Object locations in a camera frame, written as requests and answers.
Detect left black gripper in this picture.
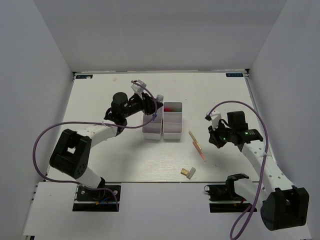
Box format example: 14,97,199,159
122,91,163,119

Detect yellow slim highlighter pen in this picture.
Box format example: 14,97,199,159
188,130,202,151

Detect clear blue-capped spray bottle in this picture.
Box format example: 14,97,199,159
151,93,165,123

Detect black pink-capped highlighter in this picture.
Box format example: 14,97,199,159
163,107,175,112

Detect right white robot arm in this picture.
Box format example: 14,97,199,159
206,110,310,231

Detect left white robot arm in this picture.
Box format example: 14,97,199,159
49,92,164,200

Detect left white organizer box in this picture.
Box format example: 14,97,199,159
142,107,163,141

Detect grey white eraser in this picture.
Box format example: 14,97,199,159
186,167,196,180

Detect gold pencil sharpener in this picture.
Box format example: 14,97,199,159
180,168,189,176

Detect left blue table label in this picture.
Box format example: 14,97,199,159
75,74,93,79

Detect blue table label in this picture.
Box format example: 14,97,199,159
75,74,93,79
225,72,244,78

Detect right blue table label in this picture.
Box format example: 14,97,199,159
225,72,244,78

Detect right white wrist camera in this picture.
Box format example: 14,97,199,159
205,110,222,129

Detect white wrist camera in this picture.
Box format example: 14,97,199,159
131,79,147,98
205,110,222,129

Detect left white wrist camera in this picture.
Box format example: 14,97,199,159
131,79,147,98

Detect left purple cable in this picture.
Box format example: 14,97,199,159
32,80,158,212

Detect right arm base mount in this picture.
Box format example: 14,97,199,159
203,173,251,213

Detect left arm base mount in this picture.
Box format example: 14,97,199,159
72,185,118,212

